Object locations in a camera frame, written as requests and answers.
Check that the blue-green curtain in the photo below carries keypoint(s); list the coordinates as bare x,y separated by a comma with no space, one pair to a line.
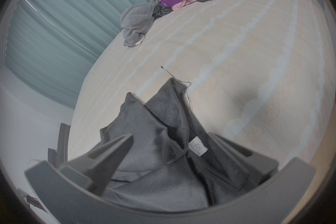
65,20

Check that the bed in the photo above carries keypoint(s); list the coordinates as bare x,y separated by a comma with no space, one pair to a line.
236,60

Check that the black shiny garment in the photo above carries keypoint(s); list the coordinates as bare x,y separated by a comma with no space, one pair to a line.
161,10

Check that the grey garment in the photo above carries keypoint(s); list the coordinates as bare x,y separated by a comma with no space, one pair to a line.
136,18

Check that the black T-shirt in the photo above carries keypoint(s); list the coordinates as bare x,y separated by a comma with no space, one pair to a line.
162,139

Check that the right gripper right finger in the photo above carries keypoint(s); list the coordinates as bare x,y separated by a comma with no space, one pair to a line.
258,165

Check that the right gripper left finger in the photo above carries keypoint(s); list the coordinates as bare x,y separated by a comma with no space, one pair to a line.
105,162

